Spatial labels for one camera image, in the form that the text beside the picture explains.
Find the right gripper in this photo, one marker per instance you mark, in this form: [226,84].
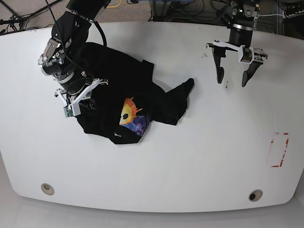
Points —
[78,86]

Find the right table grommet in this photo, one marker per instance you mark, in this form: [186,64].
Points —
[255,195]

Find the left table grommet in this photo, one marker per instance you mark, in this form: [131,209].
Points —
[47,189]

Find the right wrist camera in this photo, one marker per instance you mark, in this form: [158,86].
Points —
[70,111]

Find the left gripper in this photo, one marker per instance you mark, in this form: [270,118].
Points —
[239,35]

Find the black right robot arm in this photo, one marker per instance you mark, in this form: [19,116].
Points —
[61,58]

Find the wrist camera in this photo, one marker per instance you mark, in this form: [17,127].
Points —
[70,111]
[245,54]

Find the table grommet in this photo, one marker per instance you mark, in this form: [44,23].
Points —
[255,195]
[47,189]

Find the black printed T-shirt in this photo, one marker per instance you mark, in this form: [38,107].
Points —
[131,100]

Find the white power strip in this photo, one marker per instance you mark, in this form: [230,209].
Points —
[293,11]

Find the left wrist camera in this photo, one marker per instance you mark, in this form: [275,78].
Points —
[245,54]

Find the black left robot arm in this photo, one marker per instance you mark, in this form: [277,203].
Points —
[240,17]

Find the red tape marking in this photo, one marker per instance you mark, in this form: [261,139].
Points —
[278,149]

